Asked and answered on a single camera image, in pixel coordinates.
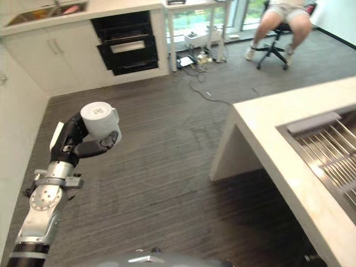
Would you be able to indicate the black built-in dishwasher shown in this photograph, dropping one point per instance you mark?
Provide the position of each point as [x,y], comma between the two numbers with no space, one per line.
[126,46]

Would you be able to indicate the white kitchen cabinet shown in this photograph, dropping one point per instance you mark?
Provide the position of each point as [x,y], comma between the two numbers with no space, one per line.
[47,55]

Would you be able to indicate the white ceramic mug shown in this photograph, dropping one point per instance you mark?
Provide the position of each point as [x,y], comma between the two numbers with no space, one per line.
[100,119]

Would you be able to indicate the white island counter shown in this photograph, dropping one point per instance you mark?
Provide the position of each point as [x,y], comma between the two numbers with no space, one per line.
[278,144]

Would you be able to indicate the black office chair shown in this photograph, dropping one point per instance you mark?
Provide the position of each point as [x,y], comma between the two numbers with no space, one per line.
[274,47]

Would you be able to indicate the steel island sink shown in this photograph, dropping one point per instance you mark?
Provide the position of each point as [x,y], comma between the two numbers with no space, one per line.
[324,158]

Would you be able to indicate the white box under table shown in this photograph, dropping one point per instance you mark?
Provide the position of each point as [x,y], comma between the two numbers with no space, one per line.
[196,39]

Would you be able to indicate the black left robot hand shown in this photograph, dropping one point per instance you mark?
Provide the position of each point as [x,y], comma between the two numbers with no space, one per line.
[83,147]

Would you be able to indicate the steel counter sink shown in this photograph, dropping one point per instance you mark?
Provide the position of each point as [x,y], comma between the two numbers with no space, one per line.
[46,12]

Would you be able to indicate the white side table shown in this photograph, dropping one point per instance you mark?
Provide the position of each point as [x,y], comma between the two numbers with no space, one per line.
[192,11]

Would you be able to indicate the person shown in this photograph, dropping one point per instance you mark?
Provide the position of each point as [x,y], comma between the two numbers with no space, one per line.
[281,25]

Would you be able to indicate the steel sink drying rack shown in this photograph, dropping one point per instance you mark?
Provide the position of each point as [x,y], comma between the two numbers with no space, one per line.
[333,150]

